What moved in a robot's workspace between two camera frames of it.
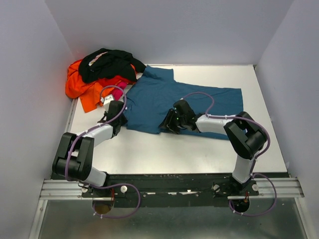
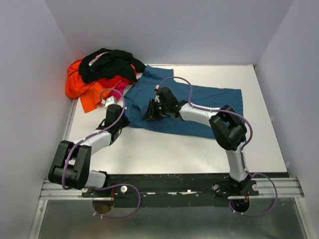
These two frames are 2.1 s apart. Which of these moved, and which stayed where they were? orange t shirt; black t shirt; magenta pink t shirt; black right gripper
Moved: black right gripper
Stayed: black t shirt; orange t shirt; magenta pink t shirt
